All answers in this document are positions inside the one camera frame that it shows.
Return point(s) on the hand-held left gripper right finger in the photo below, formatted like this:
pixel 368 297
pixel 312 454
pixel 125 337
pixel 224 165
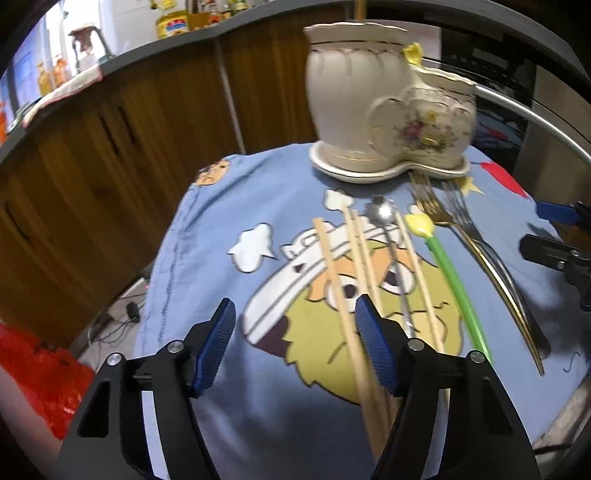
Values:
pixel 376 346

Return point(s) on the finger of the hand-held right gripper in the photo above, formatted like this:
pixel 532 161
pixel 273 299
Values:
pixel 547 254
pixel 556 212

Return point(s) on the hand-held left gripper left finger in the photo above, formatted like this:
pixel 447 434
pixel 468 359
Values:
pixel 214 350

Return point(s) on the wooden chopstick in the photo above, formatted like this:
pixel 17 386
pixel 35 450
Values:
pixel 355 249
pixel 337 295
pixel 418 277
pixel 367 263
pixel 360 10

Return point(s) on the silver fork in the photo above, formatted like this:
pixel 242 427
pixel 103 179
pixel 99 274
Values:
pixel 457 207

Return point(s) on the gold fork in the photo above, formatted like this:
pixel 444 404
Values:
pixel 427 207

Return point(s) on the cream floral ceramic utensil holder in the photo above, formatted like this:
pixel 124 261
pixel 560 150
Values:
pixel 351 92

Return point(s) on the stainless steel built-in oven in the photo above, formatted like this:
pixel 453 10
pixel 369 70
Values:
pixel 485 55

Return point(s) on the red plastic bag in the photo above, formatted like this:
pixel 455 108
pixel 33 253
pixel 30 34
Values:
pixel 41 369

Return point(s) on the blue cartoon printed cloth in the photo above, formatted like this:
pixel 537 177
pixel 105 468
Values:
pixel 277 184

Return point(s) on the white red-edged dishcloth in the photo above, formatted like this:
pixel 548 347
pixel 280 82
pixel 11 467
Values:
pixel 60 94

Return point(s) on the grey stone countertop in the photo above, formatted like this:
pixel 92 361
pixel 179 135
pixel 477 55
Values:
pixel 138 50

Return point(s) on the amber liquid bottle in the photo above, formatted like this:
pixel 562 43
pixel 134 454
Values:
pixel 60 73

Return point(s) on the yellow dish soap bottle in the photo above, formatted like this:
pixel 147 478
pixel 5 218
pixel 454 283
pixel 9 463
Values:
pixel 42 78

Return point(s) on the yellow cooking oil bottle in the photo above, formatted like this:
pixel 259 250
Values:
pixel 171 25

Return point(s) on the wooden knife block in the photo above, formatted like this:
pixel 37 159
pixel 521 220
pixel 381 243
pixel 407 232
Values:
pixel 199 21

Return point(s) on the chrome kitchen faucet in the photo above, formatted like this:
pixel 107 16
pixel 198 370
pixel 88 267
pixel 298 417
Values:
pixel 87 44

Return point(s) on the kitchen window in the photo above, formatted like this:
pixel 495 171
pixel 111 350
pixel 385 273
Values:
pixel 14 83

